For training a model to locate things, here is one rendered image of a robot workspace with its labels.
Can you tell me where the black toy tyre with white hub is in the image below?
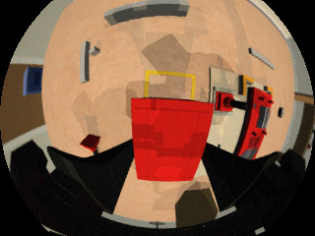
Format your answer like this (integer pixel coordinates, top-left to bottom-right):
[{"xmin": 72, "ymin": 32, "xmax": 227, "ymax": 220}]
[{"xmin": 277, "ymin": 107, "xmax": 284, "ymax": 118}]

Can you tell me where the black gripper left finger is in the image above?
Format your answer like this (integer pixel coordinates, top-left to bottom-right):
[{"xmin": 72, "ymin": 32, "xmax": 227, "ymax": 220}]
[{"xmin": 47, "ymin": 138, "xmax": 135, "ymax": 213}]

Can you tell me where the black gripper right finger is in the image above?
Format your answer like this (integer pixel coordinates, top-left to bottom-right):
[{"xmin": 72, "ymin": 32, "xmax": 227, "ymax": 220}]
[{"xmin": 201, "ymin": 142, "xmax": 280, "ymax": 212}]

